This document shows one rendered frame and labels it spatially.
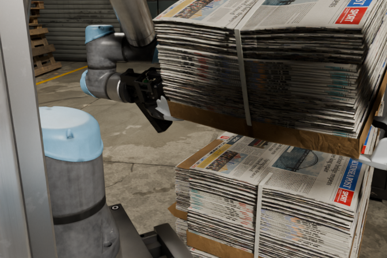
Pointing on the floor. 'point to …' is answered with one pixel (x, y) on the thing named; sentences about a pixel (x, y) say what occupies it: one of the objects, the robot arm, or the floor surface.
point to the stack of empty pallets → (35, 17)
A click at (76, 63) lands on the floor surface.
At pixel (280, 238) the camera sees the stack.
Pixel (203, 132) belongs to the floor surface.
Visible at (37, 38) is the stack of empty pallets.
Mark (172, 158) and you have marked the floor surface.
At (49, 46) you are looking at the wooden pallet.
